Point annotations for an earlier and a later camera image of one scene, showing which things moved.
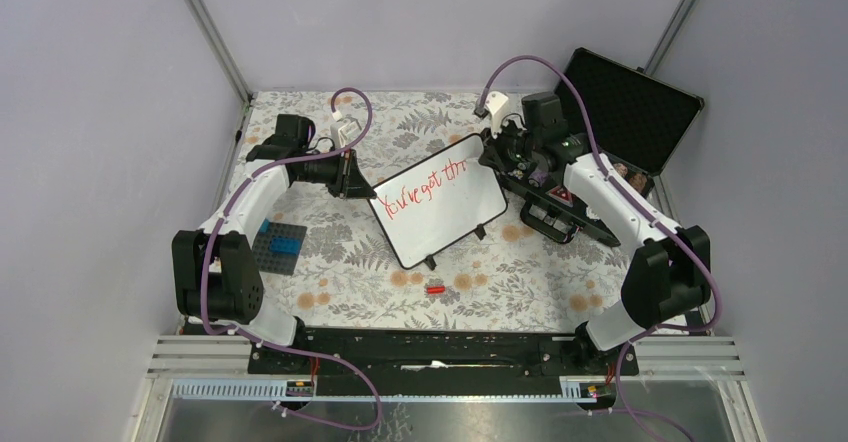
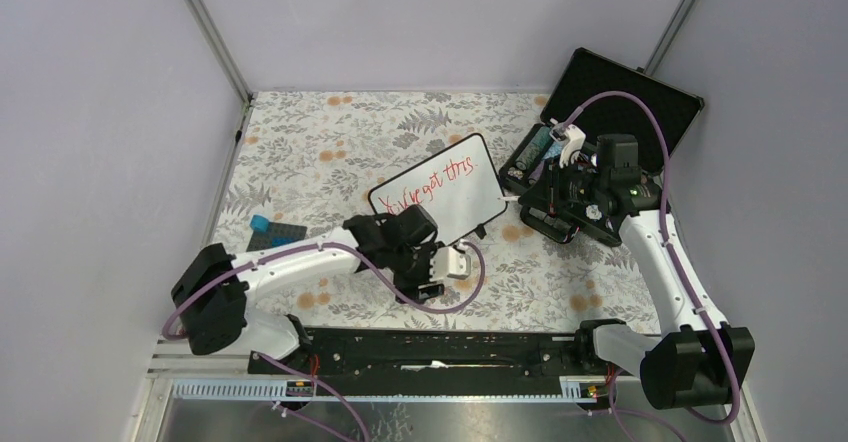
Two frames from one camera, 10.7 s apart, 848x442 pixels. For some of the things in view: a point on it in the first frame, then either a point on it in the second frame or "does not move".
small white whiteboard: [436, 200] does not move
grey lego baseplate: [283, 264] does not move
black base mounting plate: [439, 362] does not move
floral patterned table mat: [509, 278] does not move
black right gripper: [492, 153] -> [546, 194]
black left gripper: [349, 179] -> [422, 288]
